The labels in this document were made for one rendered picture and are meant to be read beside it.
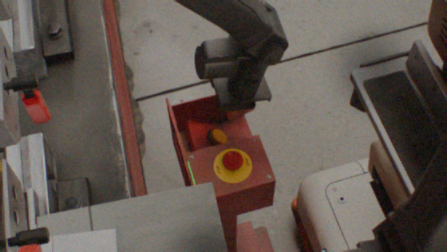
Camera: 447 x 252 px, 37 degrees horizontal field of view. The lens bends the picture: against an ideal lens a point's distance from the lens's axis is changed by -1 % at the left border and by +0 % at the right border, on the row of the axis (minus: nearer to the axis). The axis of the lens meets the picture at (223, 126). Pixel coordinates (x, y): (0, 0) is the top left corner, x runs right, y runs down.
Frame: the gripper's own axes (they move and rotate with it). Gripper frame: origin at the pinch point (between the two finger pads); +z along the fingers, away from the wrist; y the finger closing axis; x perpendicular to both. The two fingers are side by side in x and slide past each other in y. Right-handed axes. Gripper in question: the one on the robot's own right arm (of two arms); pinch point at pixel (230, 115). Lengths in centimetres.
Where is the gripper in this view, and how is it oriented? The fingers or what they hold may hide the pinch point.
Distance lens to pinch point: 128.4
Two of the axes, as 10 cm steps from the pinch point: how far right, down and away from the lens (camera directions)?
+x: 2.9, 8.2, -4.9
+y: -9.3, 1.3, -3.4
